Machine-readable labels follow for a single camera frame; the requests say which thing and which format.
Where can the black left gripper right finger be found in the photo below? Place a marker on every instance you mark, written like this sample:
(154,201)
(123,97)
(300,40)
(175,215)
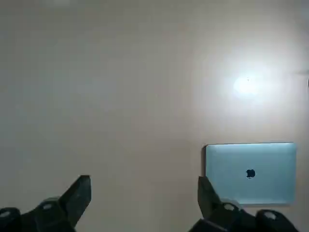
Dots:
(210,205)

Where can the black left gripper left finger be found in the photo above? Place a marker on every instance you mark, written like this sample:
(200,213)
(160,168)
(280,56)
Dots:
(72,200)

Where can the silver closed laptop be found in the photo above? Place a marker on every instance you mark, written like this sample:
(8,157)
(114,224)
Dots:
(265,166)

